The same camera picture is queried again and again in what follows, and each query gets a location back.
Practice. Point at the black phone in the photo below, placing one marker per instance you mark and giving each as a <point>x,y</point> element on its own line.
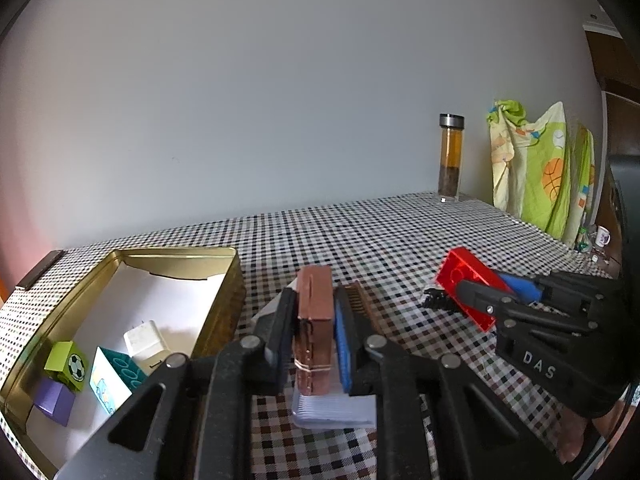
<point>40,269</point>

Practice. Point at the glass tea bottle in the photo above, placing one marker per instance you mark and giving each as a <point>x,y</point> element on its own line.
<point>450,160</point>

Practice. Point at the small green bottle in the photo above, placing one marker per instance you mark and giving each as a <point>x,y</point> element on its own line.
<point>582,242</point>

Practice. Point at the black hair claw clip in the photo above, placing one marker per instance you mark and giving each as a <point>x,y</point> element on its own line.
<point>437,300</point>

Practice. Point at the white mug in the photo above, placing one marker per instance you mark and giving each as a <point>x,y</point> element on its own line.
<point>602,237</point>

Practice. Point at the checked tablecloth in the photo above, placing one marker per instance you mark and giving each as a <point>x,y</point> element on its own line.
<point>350,240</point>

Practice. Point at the green printed cloth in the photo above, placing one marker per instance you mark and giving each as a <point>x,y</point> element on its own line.
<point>540,175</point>

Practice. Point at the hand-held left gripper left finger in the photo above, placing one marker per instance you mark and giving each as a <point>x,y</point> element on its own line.
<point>280,340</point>

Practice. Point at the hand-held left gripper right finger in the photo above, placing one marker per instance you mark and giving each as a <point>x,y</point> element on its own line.
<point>345,340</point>

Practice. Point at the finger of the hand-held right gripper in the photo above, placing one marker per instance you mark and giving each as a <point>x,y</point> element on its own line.
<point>500,307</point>
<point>520,287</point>

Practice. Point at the person's right hand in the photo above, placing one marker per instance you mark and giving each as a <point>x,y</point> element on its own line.
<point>575,435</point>

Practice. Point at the red toy block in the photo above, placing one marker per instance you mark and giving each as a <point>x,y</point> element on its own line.
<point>460,270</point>

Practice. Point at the blue printed toy block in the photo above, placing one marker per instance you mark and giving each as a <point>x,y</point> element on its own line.
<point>112,385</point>

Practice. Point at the gold tin box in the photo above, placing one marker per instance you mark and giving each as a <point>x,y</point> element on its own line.
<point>220,305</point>

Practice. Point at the brown wooden comb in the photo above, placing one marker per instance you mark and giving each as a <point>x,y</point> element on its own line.
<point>362,305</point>

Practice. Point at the green block with football print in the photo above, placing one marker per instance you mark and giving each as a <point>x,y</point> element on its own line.
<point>65,362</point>

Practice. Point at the purple block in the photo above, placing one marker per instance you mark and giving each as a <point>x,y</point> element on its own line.
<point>52,402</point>

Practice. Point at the wooden wardrobe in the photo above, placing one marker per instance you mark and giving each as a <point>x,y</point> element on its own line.
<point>607,60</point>

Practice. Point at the white charger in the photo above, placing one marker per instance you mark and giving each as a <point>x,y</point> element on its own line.
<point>145,340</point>

